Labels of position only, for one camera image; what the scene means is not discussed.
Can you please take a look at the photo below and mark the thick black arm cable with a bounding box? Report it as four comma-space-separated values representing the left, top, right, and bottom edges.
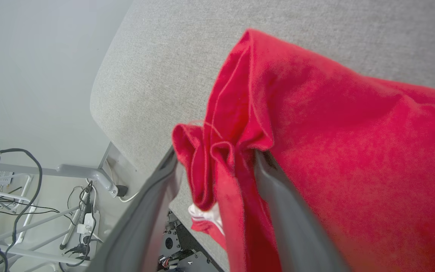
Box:
0, 148, 43, 250

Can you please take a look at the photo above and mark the grey metal frame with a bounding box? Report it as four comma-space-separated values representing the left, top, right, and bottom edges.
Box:
0, 142, 129, 198

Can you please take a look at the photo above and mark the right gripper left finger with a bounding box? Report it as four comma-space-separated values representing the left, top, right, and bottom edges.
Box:
85, 147, 185, 272

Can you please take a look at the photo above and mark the white metal rack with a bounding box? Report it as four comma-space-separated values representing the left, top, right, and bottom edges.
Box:
0, 173, 101, 272

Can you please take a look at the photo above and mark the white power strip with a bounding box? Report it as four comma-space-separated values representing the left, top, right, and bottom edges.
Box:
76, 211, 101, 261

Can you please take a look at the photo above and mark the thin black floor cable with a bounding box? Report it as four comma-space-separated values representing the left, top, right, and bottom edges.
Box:
0, 191, 60, 216

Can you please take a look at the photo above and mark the white cable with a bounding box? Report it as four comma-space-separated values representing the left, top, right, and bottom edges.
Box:
117, 188, 143, 203

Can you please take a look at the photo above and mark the grey fabric sofa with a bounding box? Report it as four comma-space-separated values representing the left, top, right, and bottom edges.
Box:
89, 0, 435, 272

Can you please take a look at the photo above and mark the red and white garment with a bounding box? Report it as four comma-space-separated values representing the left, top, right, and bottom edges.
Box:
172, 28, 435, 272

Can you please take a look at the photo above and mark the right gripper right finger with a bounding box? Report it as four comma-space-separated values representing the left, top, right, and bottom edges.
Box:
253, 149, 350, 272

